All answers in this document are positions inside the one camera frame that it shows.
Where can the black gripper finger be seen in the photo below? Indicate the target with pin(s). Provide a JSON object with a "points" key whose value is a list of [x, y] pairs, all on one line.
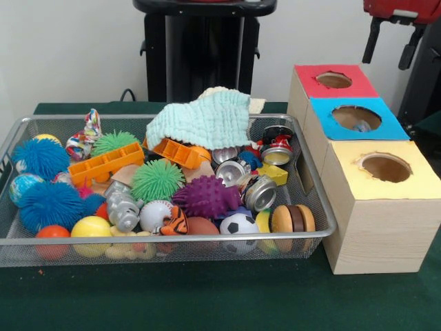
{"points": [[410, 50], [371, 41]]}

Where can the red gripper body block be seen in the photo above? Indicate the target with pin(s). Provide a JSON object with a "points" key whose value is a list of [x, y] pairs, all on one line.
{"points": [[396, 7]]}

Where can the crushed clear plastic bottle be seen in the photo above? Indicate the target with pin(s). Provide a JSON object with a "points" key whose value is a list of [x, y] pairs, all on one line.
{"points": [[361, 127]]}

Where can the cream muslin cloth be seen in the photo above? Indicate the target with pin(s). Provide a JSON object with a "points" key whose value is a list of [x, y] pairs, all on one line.
{"points": [[256, 105]]}

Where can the light blue muslin cloth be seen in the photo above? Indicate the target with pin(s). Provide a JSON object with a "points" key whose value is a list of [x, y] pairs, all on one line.
{"points": [[206, 119]]}

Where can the wooden box with three holes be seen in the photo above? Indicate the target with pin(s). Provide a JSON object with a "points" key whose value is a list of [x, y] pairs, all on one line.
{"points": [[379, 234]]}

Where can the black upright panel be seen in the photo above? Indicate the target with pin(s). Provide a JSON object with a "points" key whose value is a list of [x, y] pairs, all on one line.
{"points": [[427, 86]]}

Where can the green clothed side table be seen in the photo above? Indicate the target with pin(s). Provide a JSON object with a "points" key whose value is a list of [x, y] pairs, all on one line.
{"points": [[429, 129]]}

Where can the crushed red soda can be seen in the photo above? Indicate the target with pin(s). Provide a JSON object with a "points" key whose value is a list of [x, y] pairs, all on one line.
{"points": [[277, 142]]}

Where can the toy hamburger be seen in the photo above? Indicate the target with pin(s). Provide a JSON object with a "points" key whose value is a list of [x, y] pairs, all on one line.
{"points": [[293, 219]]}

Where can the purple spiky ball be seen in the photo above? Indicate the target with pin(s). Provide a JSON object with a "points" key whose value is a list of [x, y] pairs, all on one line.
{"points": [[206, 197]]}

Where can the small soccer ball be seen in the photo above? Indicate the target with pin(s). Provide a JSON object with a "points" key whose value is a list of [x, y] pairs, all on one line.
{"points": [[238, 225]]}

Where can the green spiky ball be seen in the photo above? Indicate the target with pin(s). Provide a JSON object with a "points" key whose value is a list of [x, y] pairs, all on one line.
{"points": [[158, 181]]}

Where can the dark green table cloth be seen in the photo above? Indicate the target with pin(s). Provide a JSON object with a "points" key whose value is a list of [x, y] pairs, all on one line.
{"points": [[206, 296]]}

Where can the yellow ball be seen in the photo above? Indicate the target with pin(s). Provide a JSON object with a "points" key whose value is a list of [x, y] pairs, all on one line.
{"points": [[91, 227]]}

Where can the blue furry puffer ball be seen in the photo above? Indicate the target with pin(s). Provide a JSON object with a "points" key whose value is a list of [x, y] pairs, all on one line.
{"points": [[41, 158]]}

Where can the blue furry toy with eyes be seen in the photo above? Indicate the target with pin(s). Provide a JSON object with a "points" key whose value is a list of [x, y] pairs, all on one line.
{"points": [[51, 205]]}

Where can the orange ball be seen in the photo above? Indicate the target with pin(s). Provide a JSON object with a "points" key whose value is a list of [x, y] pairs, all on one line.
{"points": [[52, 232]]}

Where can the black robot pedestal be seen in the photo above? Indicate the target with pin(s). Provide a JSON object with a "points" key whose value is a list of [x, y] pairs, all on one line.
{"points": [[155, 69]]}

